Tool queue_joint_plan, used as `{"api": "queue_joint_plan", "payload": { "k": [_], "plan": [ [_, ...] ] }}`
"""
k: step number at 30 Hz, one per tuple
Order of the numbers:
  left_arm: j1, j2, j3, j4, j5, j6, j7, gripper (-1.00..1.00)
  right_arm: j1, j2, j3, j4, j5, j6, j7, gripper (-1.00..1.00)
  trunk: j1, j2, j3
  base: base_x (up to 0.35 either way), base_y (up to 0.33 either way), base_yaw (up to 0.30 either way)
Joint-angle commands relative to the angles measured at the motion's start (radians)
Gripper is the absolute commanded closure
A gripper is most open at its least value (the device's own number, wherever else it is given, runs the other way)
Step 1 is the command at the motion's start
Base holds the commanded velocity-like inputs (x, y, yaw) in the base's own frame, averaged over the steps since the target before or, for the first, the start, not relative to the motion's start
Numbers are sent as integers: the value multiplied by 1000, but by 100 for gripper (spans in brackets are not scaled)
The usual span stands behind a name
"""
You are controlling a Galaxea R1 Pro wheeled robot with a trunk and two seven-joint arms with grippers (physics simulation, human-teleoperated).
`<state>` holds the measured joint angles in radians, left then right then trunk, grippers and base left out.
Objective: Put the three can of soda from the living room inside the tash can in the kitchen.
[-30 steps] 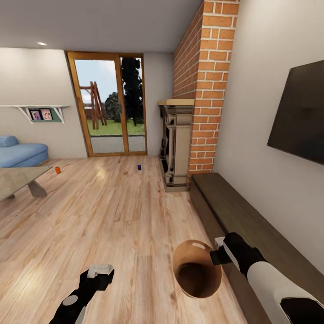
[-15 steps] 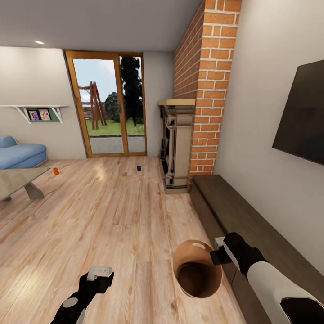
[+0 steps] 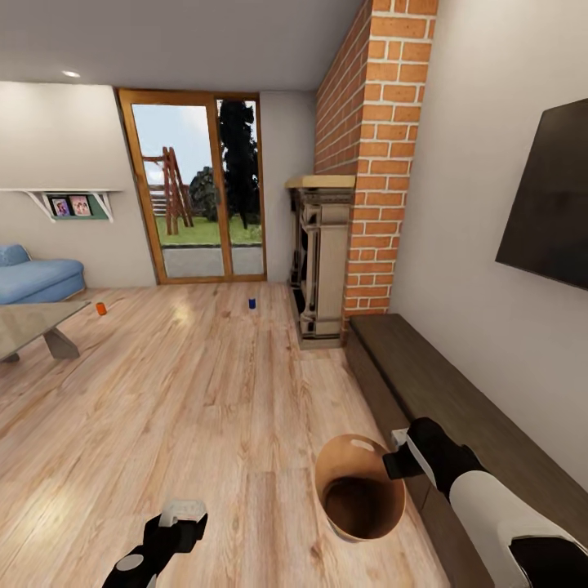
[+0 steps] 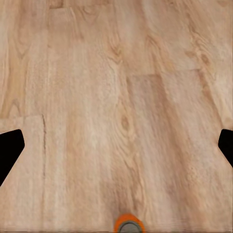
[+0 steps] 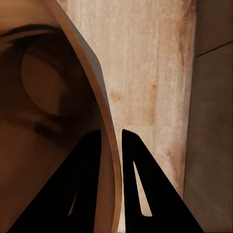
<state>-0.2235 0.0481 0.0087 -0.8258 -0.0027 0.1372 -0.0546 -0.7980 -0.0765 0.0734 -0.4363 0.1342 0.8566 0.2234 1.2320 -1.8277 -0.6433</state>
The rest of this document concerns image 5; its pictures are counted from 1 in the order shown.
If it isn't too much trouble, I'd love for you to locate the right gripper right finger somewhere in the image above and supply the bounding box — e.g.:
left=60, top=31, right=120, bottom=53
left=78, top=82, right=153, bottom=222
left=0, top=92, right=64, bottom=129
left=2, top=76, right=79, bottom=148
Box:
left=122, top=129, right=204, bottom=233

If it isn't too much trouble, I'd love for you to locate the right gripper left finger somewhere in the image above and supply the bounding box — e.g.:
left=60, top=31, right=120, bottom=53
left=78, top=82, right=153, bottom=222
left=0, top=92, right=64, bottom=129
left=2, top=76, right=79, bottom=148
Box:
left=7, top=129, right=101, bottom=233

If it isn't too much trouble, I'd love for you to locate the trash can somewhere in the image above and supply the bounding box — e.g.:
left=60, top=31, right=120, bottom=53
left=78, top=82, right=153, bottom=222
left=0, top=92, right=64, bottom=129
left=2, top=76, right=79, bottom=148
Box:
left=0, top=0, right=122, bottom=233

